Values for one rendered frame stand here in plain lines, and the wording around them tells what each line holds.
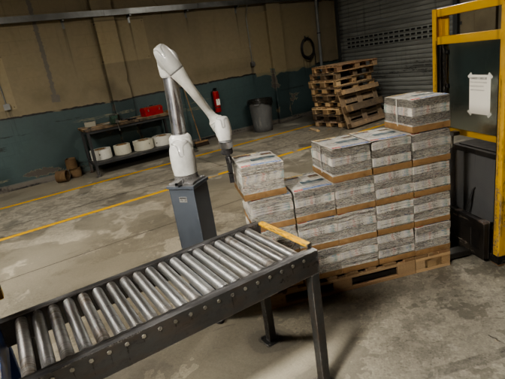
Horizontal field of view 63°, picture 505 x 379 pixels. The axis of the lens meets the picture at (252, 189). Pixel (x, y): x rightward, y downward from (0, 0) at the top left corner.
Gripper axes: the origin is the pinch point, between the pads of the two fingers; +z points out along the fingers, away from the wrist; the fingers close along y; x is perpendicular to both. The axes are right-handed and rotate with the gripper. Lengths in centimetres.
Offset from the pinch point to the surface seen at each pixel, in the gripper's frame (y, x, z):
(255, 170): -19.5, -13.4, -7.1
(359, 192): -18, -83, 23
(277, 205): -18.9, -24.9, 19.7
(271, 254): -90, -3, 17
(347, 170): -18, -76, 6
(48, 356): -129, 91, 16
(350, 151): -18, -79, -7
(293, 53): 793, -298, -70
